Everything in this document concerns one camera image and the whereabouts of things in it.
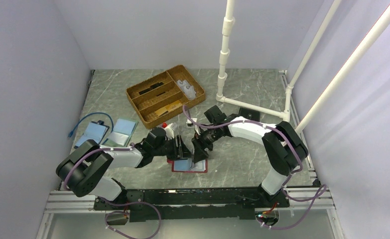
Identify black item in tray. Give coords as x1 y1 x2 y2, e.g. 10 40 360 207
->
139 82 164 95

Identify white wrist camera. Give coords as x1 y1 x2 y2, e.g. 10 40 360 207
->
162 122 178 139
186 118 197 128

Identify tan card in tray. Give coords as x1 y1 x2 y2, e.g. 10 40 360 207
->
155 100 182 117

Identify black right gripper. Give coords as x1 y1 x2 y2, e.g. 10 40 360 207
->
191 124 221 164

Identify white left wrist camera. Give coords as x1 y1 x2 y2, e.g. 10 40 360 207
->
162 122 178 139

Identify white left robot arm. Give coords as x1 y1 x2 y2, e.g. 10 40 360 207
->
55 127 192 209

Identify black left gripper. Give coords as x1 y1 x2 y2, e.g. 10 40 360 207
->
152 134 194 161

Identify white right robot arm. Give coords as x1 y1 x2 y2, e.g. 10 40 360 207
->
191 106 309 207

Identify black leather card holder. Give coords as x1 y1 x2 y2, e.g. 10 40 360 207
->
239 107 261 121

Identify red leather card holder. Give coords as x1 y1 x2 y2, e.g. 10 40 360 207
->
167 158 208 173

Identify clear plastic card sleeve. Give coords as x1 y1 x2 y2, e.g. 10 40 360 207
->
181 85 196 100

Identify open blue card holder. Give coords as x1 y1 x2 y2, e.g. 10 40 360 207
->
73 120 110 149

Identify light blue card holder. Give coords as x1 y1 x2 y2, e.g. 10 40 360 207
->
103 119 137 147

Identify white PVC pipe frame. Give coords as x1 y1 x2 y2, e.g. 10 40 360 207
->
216 0 390 134

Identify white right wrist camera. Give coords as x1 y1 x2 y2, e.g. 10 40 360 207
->
186 118 197 128

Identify woven brown organizer tray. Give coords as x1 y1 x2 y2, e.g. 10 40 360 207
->
126 65 206 129

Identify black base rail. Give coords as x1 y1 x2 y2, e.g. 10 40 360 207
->
94 187 290 222

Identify blue cable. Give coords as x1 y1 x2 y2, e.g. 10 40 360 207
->
68 112 115 138

